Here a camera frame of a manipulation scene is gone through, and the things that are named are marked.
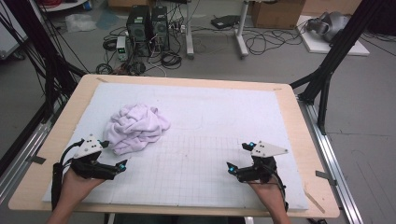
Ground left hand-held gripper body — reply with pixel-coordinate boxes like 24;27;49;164
69;133;108;181

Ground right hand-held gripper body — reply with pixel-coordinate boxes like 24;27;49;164
244;140;289;185

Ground pale pink towel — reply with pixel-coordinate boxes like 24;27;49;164
103;103;172;157

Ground person's right hand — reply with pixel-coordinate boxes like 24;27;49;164
248;176;287;209

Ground person's left hand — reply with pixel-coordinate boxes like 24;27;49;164
60;169;106;206

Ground white foam mat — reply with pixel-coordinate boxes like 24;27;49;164
41;82;309;210

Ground black tape strip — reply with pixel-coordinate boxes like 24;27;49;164
26;154;47;165
315;170;338;187

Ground white bench power supply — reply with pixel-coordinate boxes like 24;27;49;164
116;35;129;62

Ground white desk leg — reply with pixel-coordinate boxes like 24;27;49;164
185;0;195;60
234;0;250;60

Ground white floor board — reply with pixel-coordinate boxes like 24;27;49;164
295;14;371;57

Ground wide black computer tower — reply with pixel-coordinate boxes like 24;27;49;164
125;5;152;58

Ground teal plastic sheet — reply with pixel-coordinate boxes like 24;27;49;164
95;10;120;31

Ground clear plastic bag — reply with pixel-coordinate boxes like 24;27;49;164
64;12;97;34

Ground flat black device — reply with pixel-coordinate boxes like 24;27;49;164
210;14;241;30

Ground narrow black computer tower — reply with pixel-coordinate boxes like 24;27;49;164
150;6;171;52

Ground brown cardboard box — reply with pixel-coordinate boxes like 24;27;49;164
250;0;306;30

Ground grey helmet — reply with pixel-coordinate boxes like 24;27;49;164
306;11;351;43

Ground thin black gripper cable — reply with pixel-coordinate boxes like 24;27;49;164
264;164;290;213

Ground black sleeved gripper cable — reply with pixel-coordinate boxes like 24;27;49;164
50;139;86;212

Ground aluminium rail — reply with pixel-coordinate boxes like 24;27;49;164
297;94;363;224
0;99;68;204

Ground black metal frame stand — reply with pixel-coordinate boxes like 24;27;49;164
0;0;88;175
289;0;396;135

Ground coiled black cable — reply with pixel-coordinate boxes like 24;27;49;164
160;50;183;70

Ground loose black floor cables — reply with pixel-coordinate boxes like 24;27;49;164
242;26;304;56

